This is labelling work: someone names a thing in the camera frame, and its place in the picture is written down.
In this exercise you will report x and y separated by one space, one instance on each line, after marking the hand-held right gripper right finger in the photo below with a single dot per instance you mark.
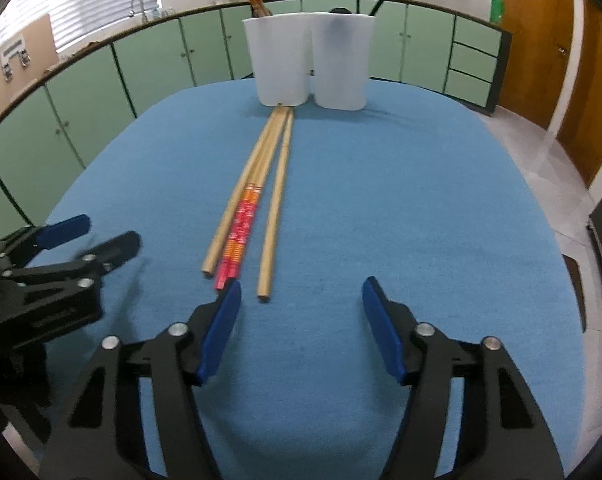
381 325

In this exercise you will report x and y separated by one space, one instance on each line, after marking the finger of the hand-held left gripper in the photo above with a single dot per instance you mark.
113 250
63 227

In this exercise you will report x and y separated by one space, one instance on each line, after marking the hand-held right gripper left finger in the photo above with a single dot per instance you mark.
221 330

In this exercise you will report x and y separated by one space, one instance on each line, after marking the plain wooden chopstick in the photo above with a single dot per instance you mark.
266 270
215 257

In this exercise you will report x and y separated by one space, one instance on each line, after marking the white two-compartment utensil holder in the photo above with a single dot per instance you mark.
281 60

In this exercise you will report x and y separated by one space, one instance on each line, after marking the black plastic spoon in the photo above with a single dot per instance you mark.
340 10

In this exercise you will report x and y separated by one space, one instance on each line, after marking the blue table mat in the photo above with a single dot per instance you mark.
381 185

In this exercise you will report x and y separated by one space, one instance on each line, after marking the green base cabinets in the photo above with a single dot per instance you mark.
156 60

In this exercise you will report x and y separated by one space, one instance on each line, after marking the cardboard box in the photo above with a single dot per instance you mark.
41 35

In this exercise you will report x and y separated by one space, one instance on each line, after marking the white window blind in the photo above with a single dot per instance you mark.
96 0

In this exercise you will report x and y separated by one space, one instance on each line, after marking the metal kitchen faucet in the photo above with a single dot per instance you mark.
140 2

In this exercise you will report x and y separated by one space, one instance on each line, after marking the clear plastic bottle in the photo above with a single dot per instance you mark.
166 12

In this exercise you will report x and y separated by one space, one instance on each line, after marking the wooden door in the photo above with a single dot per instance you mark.
596 110
531 35

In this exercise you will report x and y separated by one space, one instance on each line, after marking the green bottle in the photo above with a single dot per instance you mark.
497 10

